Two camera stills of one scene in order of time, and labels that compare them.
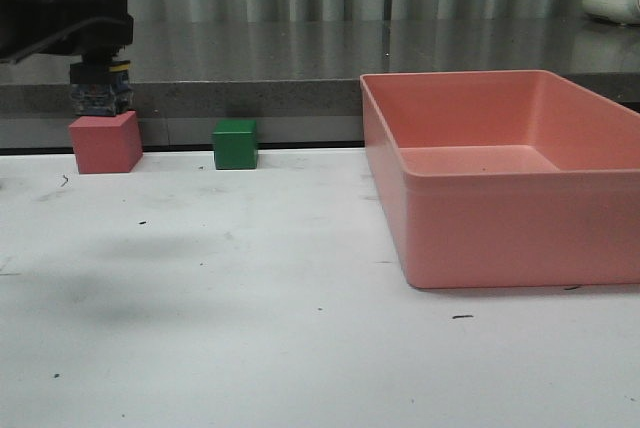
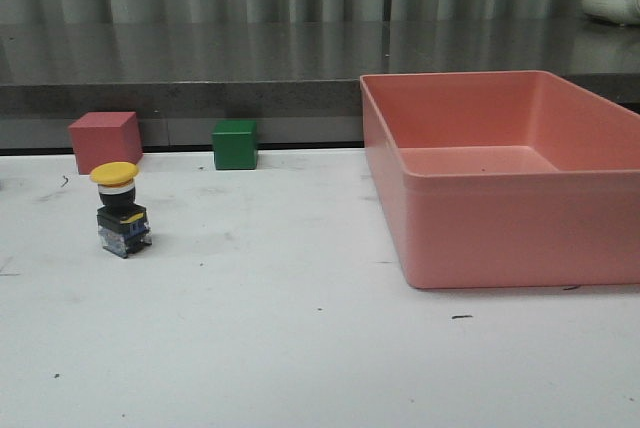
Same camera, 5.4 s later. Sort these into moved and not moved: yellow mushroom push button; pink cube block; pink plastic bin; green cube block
Moved: yellow mushroom push button
Not moved: pink cube block; green cube block; pink plastic bin
